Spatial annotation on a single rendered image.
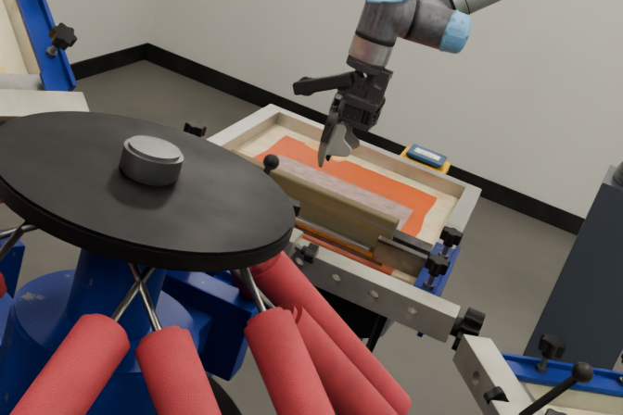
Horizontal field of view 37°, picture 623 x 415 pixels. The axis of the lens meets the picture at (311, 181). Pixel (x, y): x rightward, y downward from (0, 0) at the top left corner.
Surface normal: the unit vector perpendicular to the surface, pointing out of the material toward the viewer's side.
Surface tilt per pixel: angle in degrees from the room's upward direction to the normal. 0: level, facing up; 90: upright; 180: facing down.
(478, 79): 90
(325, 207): 90
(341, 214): 90
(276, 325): 40
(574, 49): 90
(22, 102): 32
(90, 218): 0
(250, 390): 0
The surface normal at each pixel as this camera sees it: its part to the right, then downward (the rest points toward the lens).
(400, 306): -0.29, 0.26
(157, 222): 0.30, -0.89
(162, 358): -0.08, -0.35
